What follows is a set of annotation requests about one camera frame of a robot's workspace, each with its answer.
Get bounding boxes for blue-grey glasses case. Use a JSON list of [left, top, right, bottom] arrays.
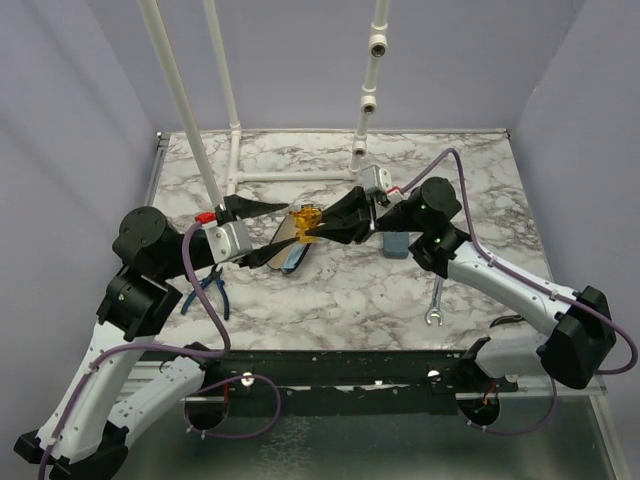
[[382, 232, 409, 260]]

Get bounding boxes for aluminium extrusion rail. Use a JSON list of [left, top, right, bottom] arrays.
[[517, 376, 608, 397]]

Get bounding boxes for orange sunglasses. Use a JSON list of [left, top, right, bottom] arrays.
[[289, 204, 322, 244]]

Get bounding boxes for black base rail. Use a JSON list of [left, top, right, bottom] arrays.
[[181, 350, 518, 417]]

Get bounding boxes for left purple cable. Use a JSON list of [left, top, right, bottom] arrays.
[[38, 222, 282, 480]]

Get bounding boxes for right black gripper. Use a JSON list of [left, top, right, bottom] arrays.
[[305, 186, 428, 245]]

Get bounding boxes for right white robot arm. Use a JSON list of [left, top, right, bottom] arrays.
[[306, 177, 616, 391]]

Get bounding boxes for white PVC pipe frame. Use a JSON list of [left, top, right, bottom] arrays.
[[138, 1, 390, 206]]

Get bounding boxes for silver wrench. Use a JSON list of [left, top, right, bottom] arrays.
[[424, 276, 444, 326]]

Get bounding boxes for blue cloth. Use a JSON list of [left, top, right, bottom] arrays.
[[280, 244, 308, 274]]

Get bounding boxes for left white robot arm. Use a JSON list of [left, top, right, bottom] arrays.
[[14, 194, 290, 479]]

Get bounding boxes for blue-handled pliers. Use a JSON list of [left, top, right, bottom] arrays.
[[180, 264, 232, 321]]

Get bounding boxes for black cylinder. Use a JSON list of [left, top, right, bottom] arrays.
[[267, 214, 311, 275]]

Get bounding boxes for purple cable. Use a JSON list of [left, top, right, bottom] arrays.
[[38, 222, 282, 480], [402, 147, 640, 436]]

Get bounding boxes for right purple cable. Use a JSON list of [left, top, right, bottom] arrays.
[[402, 147, 640, 436]]

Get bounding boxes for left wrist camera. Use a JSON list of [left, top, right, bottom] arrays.
[[195, 210, 253, 264]]

